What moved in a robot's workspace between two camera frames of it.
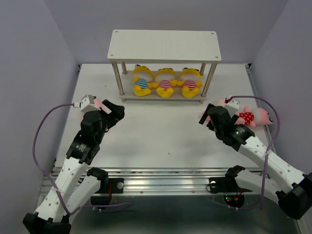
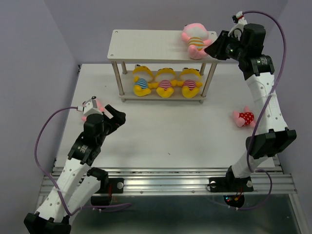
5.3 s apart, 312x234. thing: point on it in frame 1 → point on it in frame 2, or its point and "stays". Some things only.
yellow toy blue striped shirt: x=143 y=75 stays
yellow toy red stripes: x=165 y=79 stays
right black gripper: x=205 y=115 → x=216 y=49
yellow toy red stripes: x=190 y=81 stays
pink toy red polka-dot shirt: x=260 y=116 stays
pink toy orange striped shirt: x=221 y=100 → x=196 y=34
